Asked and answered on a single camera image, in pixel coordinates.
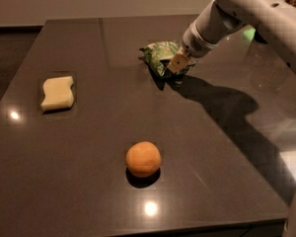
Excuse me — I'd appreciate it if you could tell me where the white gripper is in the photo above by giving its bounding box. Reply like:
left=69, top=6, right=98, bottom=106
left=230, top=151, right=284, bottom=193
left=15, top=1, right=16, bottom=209
left=167, top=22, right=219, bottom=73

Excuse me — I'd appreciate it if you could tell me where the green jalapeno chip bag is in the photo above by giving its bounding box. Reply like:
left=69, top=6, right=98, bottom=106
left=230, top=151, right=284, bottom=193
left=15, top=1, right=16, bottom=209
left=140, top=40, right=196, bottom=79

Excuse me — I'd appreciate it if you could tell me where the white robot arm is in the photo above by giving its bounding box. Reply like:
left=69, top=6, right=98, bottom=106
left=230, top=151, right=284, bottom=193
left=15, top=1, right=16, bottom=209
left=172, top=0, right=296, bottom=182

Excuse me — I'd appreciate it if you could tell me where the orange fruit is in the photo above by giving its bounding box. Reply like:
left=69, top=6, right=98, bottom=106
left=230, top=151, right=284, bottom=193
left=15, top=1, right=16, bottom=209
left=125, top=141, right=161, bottom=178

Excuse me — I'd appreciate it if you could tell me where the yellow wavy sponge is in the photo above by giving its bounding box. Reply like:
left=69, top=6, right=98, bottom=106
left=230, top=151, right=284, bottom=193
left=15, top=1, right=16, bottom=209
left=40, top=76, right=74, bottom=112

